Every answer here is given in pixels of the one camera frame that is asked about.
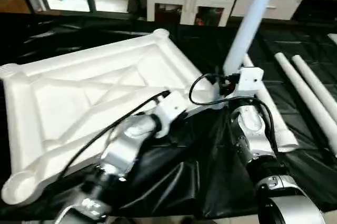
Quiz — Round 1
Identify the white plastic table leg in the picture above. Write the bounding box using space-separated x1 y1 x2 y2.
291 54 337 126
221 0 285 78
241 55 300 154
273 52 337 157

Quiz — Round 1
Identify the white plastic table top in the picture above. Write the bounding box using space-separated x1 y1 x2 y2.
0 28 223 207

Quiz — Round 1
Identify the black work mat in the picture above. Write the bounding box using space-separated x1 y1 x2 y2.
0 16 337 220

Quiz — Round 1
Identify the white drawer unit with handle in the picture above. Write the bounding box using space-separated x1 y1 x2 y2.
231 0 304 21

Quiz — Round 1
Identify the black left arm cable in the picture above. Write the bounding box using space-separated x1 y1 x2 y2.
55 90 171 184

